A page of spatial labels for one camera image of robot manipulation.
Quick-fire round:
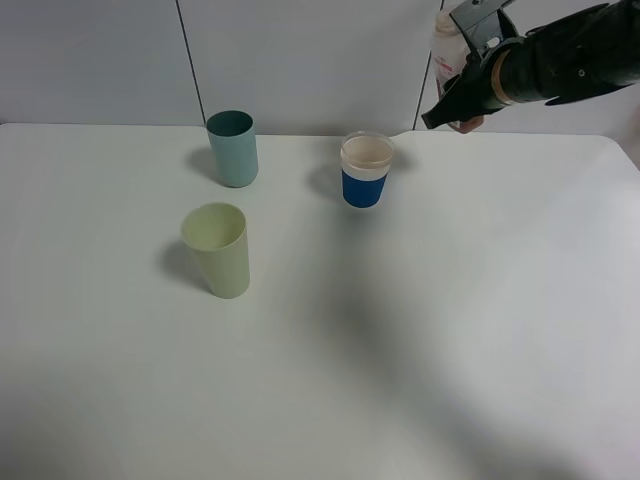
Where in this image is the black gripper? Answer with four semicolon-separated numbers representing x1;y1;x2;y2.
422;38;565;129

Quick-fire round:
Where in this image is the light green plastic cup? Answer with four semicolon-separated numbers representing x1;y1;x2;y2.
181;203;250;299

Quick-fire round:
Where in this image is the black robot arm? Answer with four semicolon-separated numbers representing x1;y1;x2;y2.
422;1;639;129

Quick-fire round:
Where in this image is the teal plastic cup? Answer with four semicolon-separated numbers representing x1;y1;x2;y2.
206;110;259;188

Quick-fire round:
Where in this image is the clear cup with blue sleeve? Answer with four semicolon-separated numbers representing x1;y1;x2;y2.
340;131;394;209

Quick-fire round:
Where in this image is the clear plastic drink bottle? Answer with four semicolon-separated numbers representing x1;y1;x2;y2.
430;8;485;135

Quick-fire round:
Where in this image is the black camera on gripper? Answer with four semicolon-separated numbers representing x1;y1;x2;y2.
449;0;518;62

